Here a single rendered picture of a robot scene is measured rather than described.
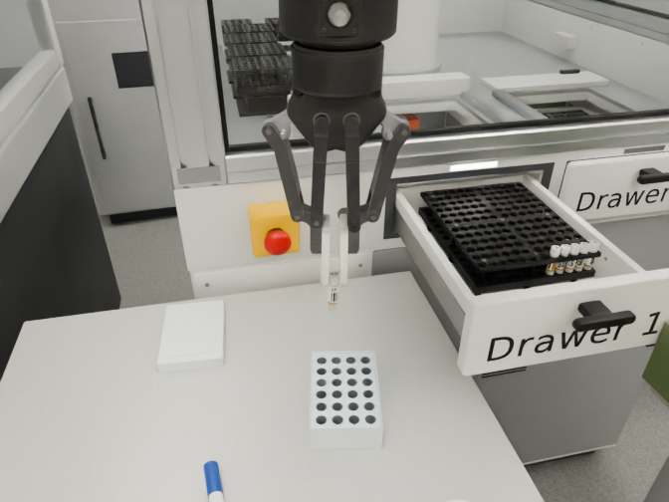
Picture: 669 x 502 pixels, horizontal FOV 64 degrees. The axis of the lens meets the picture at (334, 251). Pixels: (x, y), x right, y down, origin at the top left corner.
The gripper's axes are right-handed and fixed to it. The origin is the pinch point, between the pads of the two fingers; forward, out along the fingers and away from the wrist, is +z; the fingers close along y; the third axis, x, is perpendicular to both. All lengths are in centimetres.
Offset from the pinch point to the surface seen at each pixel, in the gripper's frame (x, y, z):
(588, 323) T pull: -0.7, 27.9, 8.9
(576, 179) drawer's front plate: 37, 41, 10
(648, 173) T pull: 37, 53, 9
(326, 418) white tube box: -3.6, -0.8, 21.0
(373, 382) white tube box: 1.7, 5.2, 20.7
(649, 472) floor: 42, 87, 99
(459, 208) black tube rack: 27.6, 19.7, 10.3
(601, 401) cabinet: 44, 67, 73
